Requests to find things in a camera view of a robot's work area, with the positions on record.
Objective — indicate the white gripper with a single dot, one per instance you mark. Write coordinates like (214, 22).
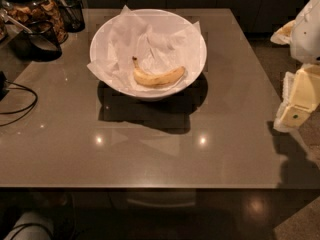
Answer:
(306, 37)

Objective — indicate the yellow banana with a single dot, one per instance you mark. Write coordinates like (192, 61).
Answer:
(156, 80)

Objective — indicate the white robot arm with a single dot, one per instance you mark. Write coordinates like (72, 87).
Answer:
(302, 35)

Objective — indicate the white bowl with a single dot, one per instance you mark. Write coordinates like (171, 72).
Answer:
(100, 44)

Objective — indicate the white paper liner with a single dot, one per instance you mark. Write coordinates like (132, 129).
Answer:
(133, 40)

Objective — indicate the black mesh pen holder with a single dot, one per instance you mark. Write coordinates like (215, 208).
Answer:
(71, 12)

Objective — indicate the black mesh cup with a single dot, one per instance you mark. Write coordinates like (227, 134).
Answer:
(40, 45)

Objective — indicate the grey cylinder under table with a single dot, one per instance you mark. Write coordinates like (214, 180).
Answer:
(31, 226)

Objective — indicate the glass jar of snacks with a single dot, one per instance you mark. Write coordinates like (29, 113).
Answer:
(29, 11)

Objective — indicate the white spoon handle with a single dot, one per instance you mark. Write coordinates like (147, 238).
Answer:
(7, 18)

